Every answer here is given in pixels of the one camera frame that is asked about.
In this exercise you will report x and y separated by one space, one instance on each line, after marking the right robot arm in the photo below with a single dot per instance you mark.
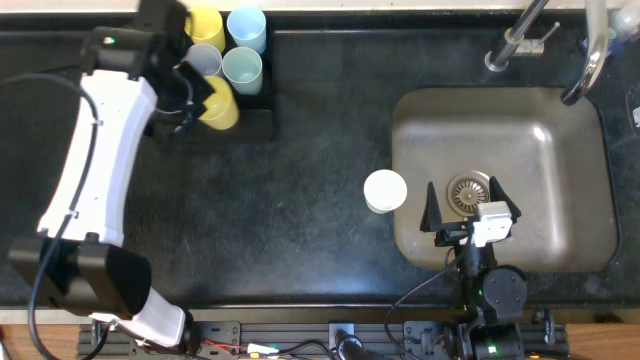
502 292

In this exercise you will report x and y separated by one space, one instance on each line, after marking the yellow cup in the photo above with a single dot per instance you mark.
207 25
222 107

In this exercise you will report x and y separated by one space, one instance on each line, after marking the white cup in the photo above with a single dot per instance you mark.
384 190

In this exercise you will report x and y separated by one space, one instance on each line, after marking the black tray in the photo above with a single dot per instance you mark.
255 125

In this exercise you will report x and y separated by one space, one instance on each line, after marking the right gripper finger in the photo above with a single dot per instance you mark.
430 215
500 194

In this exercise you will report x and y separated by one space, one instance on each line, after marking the steel sink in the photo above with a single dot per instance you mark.
540 200

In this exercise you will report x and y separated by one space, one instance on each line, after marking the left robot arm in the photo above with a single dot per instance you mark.
110 150

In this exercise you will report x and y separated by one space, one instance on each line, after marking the mounting rail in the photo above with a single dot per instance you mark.
300 337

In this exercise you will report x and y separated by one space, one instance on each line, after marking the grey cup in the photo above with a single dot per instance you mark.
207 59

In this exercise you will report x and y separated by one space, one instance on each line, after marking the green cup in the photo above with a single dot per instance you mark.
242 67

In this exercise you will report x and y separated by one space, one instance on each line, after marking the blue cup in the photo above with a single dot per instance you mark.
246 27

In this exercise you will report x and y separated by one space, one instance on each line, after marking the steel tap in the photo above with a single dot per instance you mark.
500 52

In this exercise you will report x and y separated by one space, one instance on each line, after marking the blue soap bottle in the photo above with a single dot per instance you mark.
617 47

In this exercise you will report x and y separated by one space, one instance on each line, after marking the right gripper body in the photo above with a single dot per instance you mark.
452 234

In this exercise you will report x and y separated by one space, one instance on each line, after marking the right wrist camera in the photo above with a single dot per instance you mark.
492 222

